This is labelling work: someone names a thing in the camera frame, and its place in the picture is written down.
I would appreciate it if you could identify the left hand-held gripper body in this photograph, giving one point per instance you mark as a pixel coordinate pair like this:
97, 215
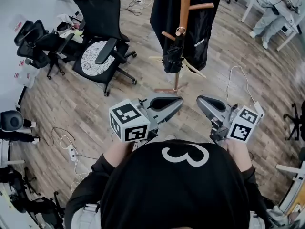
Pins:
128, 123

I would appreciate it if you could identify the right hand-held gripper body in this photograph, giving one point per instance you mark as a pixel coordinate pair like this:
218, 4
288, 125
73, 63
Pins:
240, 130

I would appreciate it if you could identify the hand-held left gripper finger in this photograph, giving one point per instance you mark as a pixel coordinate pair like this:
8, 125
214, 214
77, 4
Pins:
164, 96
166, 114

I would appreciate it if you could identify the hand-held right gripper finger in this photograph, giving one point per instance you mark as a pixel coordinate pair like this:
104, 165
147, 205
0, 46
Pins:
207, 113
218, 101

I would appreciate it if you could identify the black umbrella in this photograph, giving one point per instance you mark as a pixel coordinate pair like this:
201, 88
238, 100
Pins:
172, 56

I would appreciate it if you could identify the wooden coat rack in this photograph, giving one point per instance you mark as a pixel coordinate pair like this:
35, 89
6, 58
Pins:
185, 8

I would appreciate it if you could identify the person's right forearm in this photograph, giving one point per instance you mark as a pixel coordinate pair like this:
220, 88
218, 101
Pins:
239, 156

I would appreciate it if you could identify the person's left forearm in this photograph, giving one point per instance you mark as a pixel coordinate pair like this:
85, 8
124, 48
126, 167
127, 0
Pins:
119, 154

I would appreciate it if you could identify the person's white shoe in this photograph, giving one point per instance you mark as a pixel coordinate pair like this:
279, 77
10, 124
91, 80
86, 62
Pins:
170, 138

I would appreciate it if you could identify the white power strip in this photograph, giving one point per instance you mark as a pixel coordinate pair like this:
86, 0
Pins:
72, 153
259, 108
139, 1

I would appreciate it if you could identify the pale wooden clothes hanger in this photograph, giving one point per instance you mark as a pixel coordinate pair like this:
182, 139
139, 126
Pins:
155, 58

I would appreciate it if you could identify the white desk edge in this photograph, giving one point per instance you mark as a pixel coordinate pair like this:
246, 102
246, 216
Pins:
289, 168

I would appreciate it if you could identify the patterned white seat cushion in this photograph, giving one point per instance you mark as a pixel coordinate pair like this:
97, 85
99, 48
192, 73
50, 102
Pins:
89, 61

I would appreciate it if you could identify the person's black printed shirt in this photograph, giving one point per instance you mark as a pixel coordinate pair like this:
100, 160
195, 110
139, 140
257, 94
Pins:
176, 190

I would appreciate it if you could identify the black hanging garment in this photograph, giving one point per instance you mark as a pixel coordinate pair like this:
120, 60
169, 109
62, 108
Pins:
164, 13

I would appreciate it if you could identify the white table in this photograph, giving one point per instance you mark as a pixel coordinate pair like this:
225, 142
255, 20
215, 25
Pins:
247, 7

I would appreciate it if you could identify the tall-backed black office chair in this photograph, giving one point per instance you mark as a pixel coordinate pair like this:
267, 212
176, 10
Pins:
100, 13

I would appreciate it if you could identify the clear plastic bags red labels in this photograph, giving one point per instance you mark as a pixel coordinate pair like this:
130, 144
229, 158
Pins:
26, 76

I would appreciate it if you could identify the white bag and clutter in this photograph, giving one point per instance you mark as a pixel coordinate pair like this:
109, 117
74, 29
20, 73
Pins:
65, 28

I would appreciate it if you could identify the grey rounded device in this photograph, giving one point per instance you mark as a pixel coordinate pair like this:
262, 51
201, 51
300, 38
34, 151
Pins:
12, 120

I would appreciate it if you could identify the clear plastic bag red label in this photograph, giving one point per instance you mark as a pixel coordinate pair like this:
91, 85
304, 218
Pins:
20, 26

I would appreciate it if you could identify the white table frame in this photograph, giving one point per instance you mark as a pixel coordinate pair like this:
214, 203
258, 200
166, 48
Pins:
4, 151

